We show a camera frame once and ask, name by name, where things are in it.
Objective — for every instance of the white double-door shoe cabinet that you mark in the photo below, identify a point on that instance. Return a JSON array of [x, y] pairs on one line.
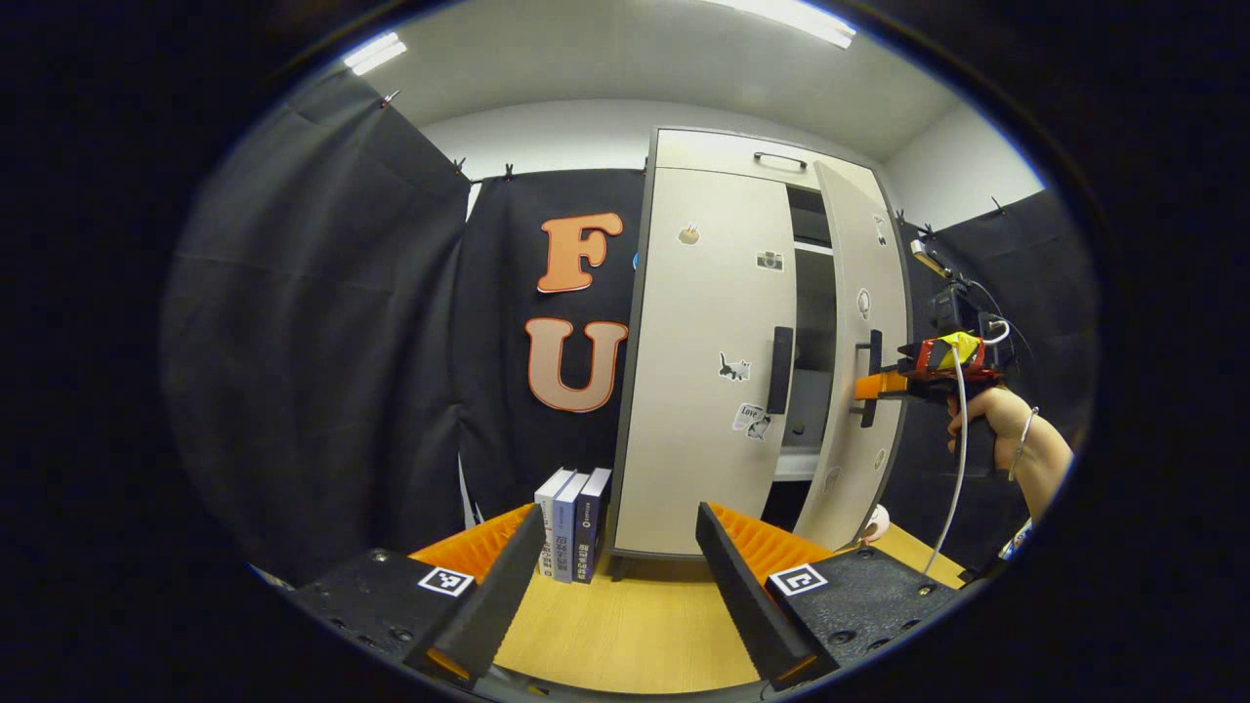
[[811, 332]]

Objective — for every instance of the dark blue book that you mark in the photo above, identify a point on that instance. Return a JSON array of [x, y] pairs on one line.
[[586, 527]]

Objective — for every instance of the black backdrop cloth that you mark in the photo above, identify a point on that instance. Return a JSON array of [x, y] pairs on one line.
[[322, 342]]

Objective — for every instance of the white book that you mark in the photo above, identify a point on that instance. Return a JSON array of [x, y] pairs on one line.
[[547, 498]]

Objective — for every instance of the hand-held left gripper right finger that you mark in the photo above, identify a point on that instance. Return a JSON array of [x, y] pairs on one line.
[[747, 605]]

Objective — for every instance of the white cabinet drawer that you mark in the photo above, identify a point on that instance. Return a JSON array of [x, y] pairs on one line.
[[713, 148]]

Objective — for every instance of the small ceiling light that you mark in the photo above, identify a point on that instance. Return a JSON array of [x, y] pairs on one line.
[[375, 54]]

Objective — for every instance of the long ceiling light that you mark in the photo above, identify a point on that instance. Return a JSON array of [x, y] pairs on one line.
[[791, 20]]

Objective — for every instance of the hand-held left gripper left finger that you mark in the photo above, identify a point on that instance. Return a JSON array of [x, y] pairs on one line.
[[493, 605]]

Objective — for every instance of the white plush toy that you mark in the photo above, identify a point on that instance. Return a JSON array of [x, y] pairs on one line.
[[876, 522]]

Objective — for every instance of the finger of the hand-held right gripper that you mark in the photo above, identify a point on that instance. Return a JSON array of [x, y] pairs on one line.
[[874, 386]]

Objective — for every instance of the white shoe cabinet door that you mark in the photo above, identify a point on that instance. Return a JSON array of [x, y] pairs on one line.
[[693, 459], [848, 244]]

